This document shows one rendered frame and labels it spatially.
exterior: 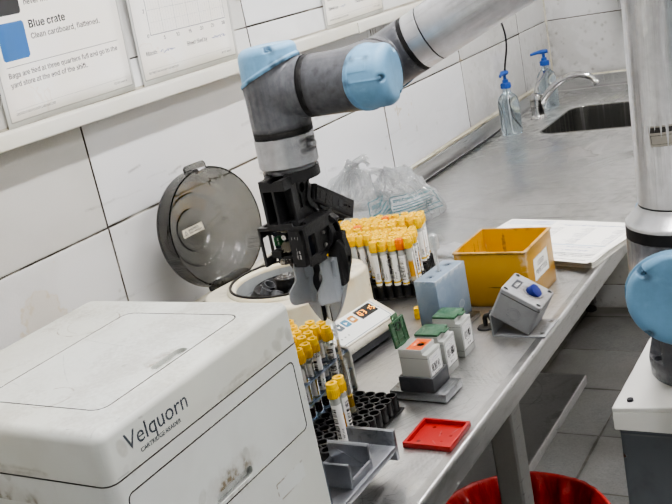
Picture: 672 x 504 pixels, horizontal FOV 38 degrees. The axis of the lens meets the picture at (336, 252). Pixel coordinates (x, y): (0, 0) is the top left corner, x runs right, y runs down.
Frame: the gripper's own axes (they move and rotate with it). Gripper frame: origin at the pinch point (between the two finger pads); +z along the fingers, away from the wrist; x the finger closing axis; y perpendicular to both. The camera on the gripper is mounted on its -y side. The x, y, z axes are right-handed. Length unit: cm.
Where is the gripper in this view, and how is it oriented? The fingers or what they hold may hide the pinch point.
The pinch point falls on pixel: (330, 308)
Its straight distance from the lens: 128.3
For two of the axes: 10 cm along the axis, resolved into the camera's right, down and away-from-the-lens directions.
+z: 2.0, 9.4, 2.8
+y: -4.8, 3.4, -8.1
